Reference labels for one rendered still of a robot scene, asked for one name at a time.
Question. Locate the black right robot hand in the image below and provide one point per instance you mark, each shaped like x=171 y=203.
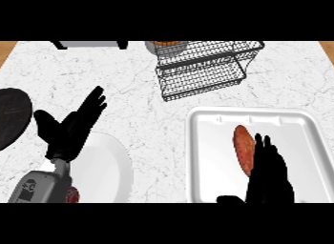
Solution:
x=267 y=178

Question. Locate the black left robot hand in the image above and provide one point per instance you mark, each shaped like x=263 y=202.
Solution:
x=72 y=127

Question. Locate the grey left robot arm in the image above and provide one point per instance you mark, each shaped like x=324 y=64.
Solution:
x=44 y=186

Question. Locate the orange-brown sweet potato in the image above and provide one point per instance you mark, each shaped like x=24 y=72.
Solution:
x=242 y=149

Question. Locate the white plastic tray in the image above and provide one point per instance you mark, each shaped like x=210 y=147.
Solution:
x=211 y=158

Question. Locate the white round plate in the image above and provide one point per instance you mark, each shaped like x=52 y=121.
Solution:
x=103 y=168

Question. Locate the black round pan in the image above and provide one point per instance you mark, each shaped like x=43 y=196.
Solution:
x=4 y=120

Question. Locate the red item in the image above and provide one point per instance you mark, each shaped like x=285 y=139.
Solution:
x=72 y=194

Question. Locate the grey and black appliance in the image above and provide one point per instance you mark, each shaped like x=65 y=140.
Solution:
x=90 y=44

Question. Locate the orange item in white cup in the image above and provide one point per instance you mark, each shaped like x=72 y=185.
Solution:
x=166 y=44

